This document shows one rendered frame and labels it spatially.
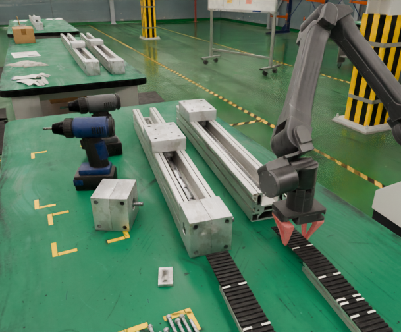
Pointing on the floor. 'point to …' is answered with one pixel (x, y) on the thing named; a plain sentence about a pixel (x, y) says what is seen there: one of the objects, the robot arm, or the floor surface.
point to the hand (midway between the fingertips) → (294, 239)
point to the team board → (266, 6)
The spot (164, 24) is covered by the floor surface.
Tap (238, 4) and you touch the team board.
